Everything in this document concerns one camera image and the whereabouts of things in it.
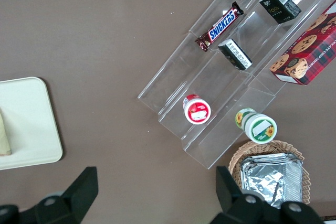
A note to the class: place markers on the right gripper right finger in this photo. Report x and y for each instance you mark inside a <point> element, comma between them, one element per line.
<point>236,208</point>

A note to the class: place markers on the clear acrylic step display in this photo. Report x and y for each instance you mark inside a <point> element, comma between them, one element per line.
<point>189,69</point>

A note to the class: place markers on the red tartan cookie box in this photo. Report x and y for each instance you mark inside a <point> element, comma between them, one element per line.
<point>309,51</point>

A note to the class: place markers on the Snickers chocolate bar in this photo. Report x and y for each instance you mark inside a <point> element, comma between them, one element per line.
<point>220,27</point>

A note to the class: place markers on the silver foil packets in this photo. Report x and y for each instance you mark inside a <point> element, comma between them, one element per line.
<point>273,179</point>

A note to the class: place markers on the small black box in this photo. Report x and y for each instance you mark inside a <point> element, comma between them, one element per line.
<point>236,54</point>
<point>279,7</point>

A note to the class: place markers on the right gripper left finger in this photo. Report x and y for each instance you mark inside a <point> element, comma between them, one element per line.
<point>76,197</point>

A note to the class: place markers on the light wicker basket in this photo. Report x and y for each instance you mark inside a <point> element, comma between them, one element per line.
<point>275,146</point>

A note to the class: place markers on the red lid yogurt cup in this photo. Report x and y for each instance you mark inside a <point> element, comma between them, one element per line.
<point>197,111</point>

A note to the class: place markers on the cream plastic tray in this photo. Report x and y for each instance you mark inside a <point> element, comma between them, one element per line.
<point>29,119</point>

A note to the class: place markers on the triangular sandwich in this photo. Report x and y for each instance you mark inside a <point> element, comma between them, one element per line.
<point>4,140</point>

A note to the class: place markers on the green lid yogurt cup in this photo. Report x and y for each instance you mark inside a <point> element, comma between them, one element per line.
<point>260,127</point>

